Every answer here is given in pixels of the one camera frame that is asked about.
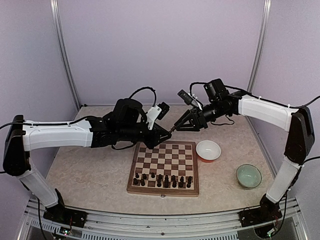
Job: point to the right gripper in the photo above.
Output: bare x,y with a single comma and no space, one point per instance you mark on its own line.
198,121

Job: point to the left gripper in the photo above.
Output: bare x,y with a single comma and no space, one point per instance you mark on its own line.
157,133

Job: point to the dark king front row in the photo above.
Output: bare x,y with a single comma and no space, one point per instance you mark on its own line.
166,182

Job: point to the dark knight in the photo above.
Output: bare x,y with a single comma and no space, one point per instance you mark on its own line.
181,184
142,182

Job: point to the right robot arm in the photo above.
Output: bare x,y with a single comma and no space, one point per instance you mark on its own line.
296,121

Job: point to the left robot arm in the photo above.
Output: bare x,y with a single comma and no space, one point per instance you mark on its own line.
128,122

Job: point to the wooden chess board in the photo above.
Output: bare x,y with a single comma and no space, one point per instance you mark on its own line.
178,158

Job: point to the white and orange bowl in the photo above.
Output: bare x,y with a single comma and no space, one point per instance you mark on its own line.
208,151

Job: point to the dark pawn front centre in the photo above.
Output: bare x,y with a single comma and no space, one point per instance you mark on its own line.
159,183

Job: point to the dark pawn front right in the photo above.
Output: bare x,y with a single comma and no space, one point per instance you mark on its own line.
190,178

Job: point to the green glass bowl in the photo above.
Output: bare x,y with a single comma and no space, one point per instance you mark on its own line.
248,176

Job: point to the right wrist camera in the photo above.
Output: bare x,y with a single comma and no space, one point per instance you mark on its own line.
190,100

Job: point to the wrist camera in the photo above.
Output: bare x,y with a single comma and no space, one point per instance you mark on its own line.
156,112
190,100

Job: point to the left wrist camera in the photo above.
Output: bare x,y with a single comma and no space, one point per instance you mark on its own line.
156,112

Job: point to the aluminium front rail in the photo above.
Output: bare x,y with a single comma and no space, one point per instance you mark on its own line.
103,225

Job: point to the right aluminium post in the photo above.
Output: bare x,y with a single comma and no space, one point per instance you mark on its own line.
260,45

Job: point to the aluminium post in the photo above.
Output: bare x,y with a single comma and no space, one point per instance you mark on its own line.
260,45
54,5

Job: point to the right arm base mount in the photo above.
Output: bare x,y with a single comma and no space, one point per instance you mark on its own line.
266,212

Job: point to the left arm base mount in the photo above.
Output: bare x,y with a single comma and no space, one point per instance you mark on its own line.
67,216

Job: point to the left aluminium post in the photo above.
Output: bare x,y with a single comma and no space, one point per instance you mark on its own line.
54,5

